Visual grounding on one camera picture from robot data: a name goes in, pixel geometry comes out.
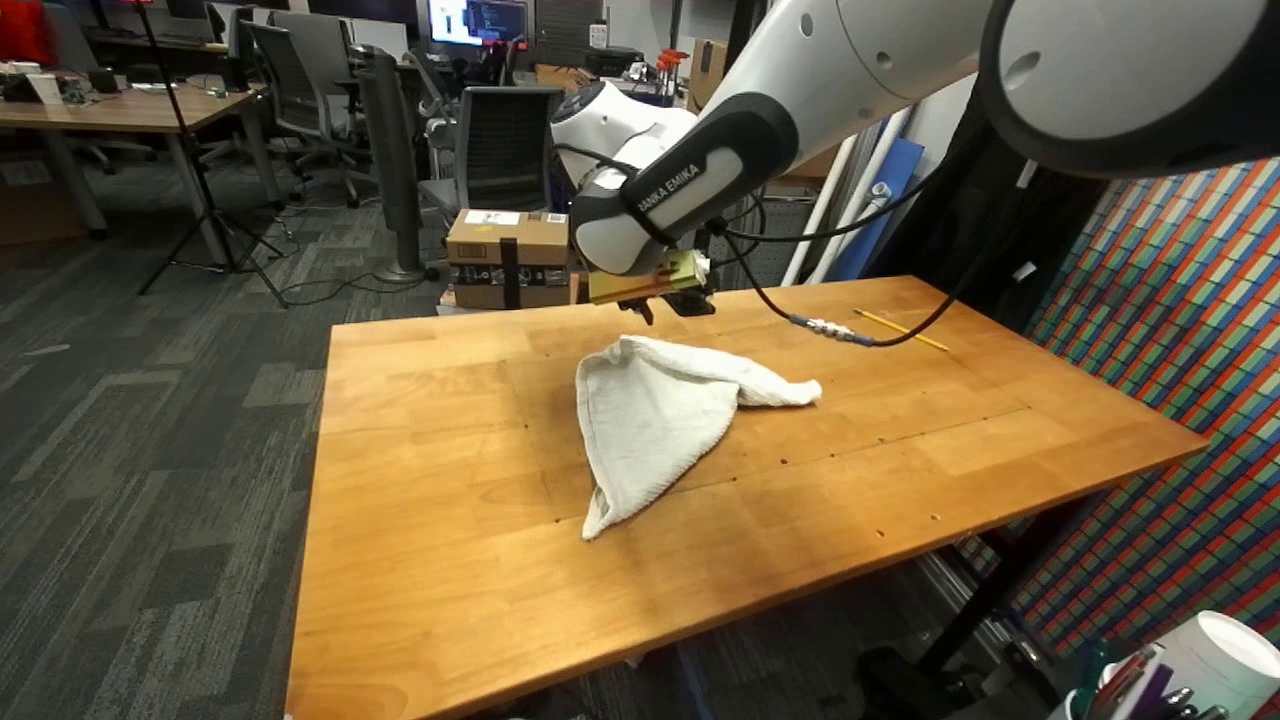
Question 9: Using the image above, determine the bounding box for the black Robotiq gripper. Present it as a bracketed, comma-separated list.
[615, 283, 720, 327]

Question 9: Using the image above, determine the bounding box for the white cloth towel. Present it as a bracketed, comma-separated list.
[572, 330, 828, 542]

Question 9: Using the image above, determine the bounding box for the black clamped pole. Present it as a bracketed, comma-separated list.
[497, 233, 524, 317]

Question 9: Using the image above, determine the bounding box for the small cardboard box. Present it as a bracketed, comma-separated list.
[442, 204, 574, 317]

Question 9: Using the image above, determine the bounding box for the blue foam panel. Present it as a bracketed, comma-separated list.
[828, 134, 928, 283]

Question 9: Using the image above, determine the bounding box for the yellow pencil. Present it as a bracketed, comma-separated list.
[854, 308, 951, 357]

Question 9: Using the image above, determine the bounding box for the large cardboard box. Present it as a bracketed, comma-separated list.
[683, 34, 730, 114]

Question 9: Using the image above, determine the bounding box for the tall grey chair back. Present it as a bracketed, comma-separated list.
[353, 44, 430, 280]

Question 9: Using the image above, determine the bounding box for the black fabric drape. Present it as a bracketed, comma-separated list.
[872, 75, 1114, 336]

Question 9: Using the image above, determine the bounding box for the lit computer monitor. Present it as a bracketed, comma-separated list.
[423, 0, 533, 49]

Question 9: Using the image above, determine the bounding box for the grey office chair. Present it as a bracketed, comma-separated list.
[239, 13, 381, 183]

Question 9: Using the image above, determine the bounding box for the multicolour patterned partition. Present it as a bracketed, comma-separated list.
[1002, 155, 1280, 665]

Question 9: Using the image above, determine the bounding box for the black tripod stand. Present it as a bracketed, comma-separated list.
[128, 0, 293, 308]

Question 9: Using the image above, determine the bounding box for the wooden office desk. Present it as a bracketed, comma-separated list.
[0, 80, 259, 239]

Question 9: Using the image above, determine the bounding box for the white paper cup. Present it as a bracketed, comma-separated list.
[1153, 608, 1280, 720]

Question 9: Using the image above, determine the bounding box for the brown box under desk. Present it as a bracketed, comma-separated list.
[0, 155, 95, 251]

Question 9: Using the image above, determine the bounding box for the red fabric item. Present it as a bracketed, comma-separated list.
[0, 0, 61, 70]

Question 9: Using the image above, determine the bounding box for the wooden camera mount plate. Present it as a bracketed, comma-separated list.
[579, 251, 714, 308]

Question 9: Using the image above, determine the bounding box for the black metal table frame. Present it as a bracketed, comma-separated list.
[851, 498, 1090, 720]

